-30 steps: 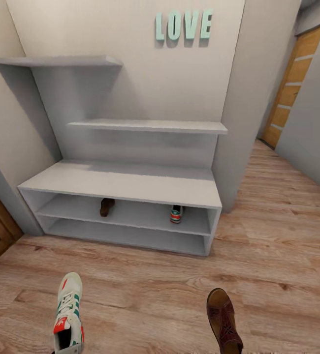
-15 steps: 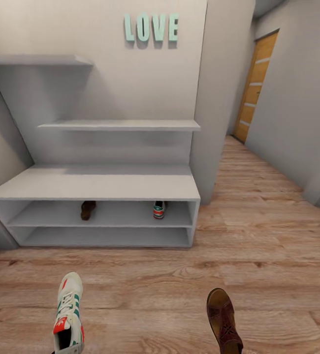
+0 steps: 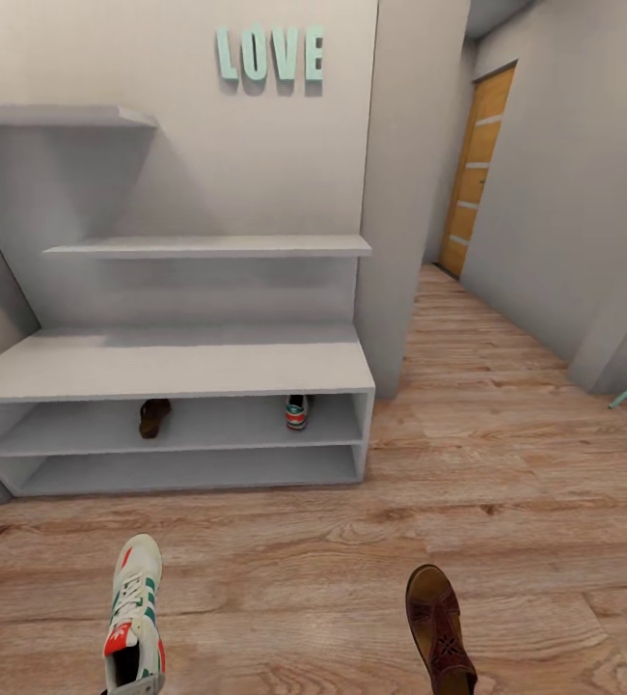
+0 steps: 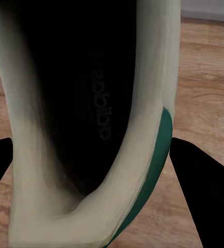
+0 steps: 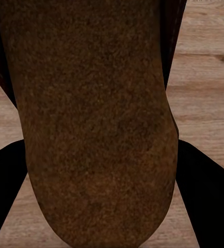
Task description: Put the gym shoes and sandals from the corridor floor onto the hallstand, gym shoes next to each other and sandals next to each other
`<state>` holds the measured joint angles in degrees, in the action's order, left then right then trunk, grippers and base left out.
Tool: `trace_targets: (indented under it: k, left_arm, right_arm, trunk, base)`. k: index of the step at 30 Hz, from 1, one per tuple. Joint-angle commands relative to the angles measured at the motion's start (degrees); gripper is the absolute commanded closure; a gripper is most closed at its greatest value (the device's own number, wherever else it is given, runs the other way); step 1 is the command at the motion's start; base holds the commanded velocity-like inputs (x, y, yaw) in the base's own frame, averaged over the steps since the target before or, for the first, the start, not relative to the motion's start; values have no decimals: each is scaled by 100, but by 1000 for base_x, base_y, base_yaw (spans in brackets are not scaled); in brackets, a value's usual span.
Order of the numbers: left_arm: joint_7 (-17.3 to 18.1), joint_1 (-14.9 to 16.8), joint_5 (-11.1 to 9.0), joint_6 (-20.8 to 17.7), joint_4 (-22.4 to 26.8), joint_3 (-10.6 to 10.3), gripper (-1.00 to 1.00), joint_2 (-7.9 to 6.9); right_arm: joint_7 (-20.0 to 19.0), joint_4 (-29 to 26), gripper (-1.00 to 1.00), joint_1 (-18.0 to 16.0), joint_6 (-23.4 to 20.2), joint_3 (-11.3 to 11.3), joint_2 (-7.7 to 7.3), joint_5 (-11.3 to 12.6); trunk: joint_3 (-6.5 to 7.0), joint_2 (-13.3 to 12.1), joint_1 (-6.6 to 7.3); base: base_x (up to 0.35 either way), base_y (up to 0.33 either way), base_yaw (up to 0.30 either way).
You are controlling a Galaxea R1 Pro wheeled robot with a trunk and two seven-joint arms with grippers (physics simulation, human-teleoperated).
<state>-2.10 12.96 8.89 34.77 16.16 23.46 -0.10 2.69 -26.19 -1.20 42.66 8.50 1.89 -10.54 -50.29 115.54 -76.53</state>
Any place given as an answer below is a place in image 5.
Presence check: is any sandal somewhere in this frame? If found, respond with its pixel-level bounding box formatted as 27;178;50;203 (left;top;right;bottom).
0;0;187;248

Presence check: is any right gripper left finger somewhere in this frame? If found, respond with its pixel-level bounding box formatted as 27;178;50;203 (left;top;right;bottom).
0;139;28;229

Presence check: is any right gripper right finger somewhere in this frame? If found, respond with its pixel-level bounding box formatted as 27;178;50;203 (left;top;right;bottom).
175;139;224;248

